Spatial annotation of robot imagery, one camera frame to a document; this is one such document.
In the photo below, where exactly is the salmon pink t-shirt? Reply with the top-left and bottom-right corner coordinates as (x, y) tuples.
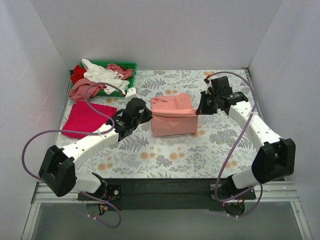
(150, 93), (198, 137)

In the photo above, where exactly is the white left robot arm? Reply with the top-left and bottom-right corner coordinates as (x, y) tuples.
(38, 87), (152, 200)

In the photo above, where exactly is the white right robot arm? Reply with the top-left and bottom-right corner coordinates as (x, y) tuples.
(196, 75), (296, 201)

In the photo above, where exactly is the folded magenta t-shirt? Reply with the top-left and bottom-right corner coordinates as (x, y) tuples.
(62, 101), (117, 139)

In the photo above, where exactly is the floral patterned table mat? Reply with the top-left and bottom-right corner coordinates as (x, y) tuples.
(77, 70), (257, 178)

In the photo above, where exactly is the mauve crumpled t-shirt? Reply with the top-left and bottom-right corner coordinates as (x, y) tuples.
(105, 63), (134, 80)

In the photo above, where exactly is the dusty pink crumpled t-shirt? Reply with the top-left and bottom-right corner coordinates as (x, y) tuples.
(68, 78), (105, 102)

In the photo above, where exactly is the white crumpled t-shirt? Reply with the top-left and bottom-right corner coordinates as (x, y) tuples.
(81, 58), (130, 92)

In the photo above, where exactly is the green plastic bin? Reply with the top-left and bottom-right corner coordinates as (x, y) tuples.
(70, 58), (137, 91)

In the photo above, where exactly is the red crumpled t-shirt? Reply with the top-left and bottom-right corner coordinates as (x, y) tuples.
(70, 65), (86, 84)

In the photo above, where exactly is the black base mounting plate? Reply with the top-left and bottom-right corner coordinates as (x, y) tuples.
(77, 177), (257, 212)

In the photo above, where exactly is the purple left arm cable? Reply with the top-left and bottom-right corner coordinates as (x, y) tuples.
(21, 81), (127, 229)

